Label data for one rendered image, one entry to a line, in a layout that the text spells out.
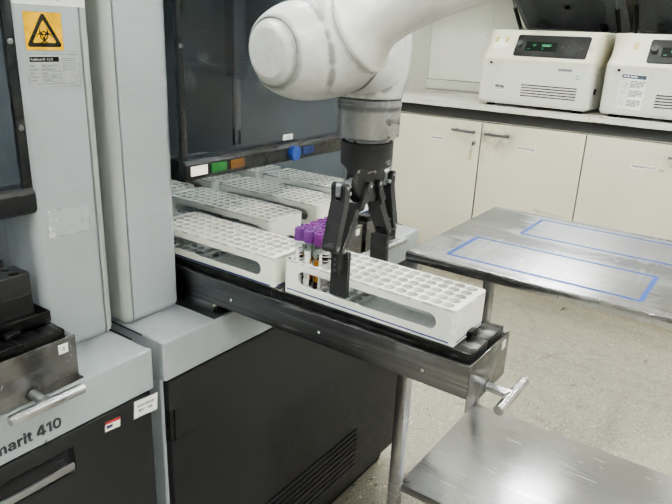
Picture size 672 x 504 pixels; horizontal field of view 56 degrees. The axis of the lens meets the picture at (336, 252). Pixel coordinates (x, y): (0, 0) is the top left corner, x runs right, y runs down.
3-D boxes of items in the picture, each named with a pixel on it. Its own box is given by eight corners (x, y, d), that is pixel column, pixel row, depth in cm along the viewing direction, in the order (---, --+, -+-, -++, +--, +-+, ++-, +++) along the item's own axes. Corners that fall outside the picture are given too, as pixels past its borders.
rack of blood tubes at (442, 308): (282, 294, 100) (283, 258, 98) (320, 277, 108) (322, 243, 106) (452, 354, 84) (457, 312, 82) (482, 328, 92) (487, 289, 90)
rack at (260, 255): (153, 253, 117) (151, 221, 115) (194, 241, 125) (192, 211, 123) (273, 294, 101) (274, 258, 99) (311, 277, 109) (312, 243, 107)
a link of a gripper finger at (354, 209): (375, 184, 90) (371, 181, 89) (349, 257, 89) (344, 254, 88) (353, 180, 93) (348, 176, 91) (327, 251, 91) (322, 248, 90)
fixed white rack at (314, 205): (218, 208, 149) (217, 182, 147) (247, 200, 156) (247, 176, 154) (317, 234, 133) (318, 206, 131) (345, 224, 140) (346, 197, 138)
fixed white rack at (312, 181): (261, 197, 161) (261, 173, 158) (286, 190, 168) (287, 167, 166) (357, 219, 144) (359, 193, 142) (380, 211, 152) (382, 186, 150)
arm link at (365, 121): (414, 99, 89) (410, 141, 91) (360, 93, 94) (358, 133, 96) (380, 103, 82) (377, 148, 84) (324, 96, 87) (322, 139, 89)
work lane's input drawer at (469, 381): (135, 285, 120) (131, 240, 117) (190, 266, 131) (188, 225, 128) (496, 427, 81) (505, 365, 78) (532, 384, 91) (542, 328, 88)
